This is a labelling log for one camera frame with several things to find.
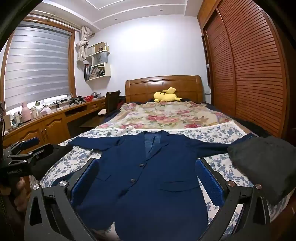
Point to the grey window blind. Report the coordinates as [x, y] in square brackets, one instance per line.
[37, 69]

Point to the wooden bed blue-floral sheet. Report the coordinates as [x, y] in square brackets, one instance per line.
[208, 139]

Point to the navy blue blazer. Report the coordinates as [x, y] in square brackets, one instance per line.
[148, 185]

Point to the beige tied curtain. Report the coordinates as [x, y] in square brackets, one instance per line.
[81, 49]

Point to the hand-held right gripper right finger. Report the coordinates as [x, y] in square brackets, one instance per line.
[209, 183]

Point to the wooden window frame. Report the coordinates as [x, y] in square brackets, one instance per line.
[73, 69]

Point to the yellow plush toy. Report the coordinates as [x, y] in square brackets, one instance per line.
[165, 96]

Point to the black binders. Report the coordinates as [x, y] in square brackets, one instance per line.
[86, 72]

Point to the pink floral quilt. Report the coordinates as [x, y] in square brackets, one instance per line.
[161, 115]

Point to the wooden desk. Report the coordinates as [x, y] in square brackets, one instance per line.
[53, 125]

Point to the dark wooden chair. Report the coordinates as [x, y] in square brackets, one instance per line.
[111, 99]

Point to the black cloth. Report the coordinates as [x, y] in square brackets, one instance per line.
[53, 160]

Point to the wooden louvred wardrobe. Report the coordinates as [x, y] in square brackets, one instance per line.
[242, 69]

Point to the wooden bed headboard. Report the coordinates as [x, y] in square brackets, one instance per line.
[143, 89]

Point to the white box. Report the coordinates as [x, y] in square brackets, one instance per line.
[46, 111]

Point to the white wall shelf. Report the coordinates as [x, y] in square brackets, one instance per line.
[106, 70]

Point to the person's left hand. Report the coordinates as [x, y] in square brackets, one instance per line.
[20, 188]

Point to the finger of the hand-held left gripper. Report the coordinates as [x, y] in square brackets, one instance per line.
[39, 151]
[29, 141]

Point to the grey paper bag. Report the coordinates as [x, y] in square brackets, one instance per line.
[101, 58]

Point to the pink vase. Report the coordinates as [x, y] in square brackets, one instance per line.
[26, 113]

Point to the red basket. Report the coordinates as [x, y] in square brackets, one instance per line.
[88, 99]

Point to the black device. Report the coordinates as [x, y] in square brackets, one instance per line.
[76, 101]

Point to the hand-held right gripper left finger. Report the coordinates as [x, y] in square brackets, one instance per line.
[84, 179]

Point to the dark grey folded cloth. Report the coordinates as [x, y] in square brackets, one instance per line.
[261, 162]

